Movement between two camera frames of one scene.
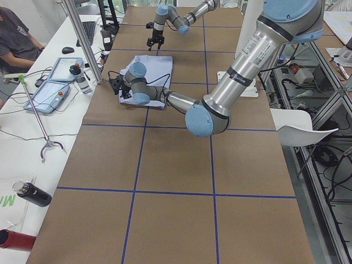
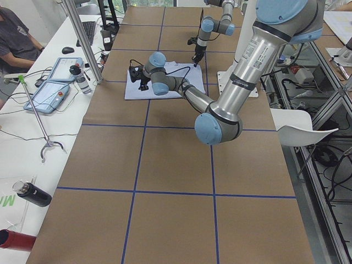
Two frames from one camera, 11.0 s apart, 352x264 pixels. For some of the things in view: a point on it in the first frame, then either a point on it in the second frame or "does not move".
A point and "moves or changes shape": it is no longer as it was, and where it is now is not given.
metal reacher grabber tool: (49, 143) does not move
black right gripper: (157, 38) to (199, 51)
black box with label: (107, 39) does not move
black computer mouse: (67, 50) does not move
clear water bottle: (76, 70) does not move
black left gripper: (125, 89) to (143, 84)
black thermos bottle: (32, 193) does not move
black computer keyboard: (89, 28) does not move
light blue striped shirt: (159, 71) moves or changes shape
